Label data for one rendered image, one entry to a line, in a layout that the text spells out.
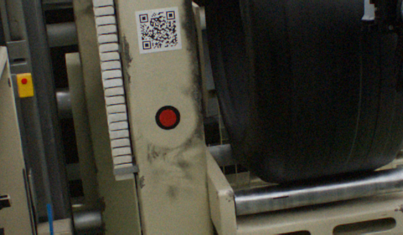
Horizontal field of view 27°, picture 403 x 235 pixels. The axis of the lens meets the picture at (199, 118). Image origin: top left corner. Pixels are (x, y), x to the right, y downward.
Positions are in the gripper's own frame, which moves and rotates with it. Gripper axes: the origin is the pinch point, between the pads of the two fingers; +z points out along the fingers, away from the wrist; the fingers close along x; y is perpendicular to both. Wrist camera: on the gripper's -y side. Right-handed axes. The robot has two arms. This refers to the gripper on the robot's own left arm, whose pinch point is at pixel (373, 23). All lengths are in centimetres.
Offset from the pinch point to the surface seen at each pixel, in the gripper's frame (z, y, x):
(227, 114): 41.6, -17.4, 17.3
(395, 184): 17.6, -30.7, -8.2
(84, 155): 102, -32, 48
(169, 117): 22.8, -13.8, 31.0
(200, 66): 62, -9, 19
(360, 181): 17.8, -29.3, -1.7
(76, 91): 100, -14, 48
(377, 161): 14.4, -25.2, -4.0
